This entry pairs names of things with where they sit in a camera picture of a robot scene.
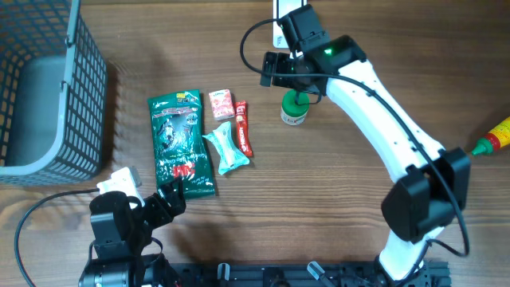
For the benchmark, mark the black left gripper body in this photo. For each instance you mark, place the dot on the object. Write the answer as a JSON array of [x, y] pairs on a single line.
[[155, 213]]

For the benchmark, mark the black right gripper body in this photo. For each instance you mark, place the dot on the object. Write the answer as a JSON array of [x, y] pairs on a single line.
[[284, 66]]

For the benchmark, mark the green-lid spice jar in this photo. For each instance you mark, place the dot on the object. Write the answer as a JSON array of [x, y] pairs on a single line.
[[294, 107]]

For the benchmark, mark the red Nescafe coffee stick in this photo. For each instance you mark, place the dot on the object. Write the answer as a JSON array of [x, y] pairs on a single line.
[[242, 128]]

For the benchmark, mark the green snack bag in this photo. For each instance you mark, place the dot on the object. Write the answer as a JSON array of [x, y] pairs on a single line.
[[179, 149]]

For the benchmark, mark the red Kleenex tissue pack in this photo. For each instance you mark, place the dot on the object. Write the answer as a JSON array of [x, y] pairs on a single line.
[[222, 104]]

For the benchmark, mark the teal wet wipes pack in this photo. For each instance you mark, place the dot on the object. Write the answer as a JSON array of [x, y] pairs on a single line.
[[230, 156]]

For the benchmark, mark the red sauce bottle green cap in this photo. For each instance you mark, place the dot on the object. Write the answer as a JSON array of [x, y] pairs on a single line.
[[494, 140]]

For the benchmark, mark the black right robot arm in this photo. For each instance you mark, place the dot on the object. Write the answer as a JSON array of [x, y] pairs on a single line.
[[430, 183]]

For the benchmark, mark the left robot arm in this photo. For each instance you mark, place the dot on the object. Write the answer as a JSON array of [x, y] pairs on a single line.
[[123, 227]]

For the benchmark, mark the grey plastic mesh basket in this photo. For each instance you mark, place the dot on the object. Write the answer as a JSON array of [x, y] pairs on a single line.
[[53, 94]]

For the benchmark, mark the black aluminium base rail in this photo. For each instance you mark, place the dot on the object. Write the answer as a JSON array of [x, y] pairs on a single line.
[[299, 275]]

